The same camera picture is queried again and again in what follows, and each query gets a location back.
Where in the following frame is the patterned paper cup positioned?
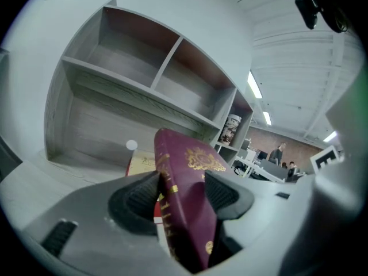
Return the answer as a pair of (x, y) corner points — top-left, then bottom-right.
(218, 113), (243, 147)

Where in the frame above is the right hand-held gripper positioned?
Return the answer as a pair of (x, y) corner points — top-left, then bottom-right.
(309, 144), (346, 174)

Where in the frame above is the black head-worn camera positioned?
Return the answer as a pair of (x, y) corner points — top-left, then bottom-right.
(294, 0), (323, 30)

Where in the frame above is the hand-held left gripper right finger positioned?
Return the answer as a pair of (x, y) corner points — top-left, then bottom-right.
(203, 170), (277, 241)

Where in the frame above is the grey wooden shelf unit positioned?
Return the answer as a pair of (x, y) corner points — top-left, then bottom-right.
(43, 0), (255, 170)

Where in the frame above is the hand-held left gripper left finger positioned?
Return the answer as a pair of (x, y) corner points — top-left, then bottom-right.
(66, 170), (163, 238)

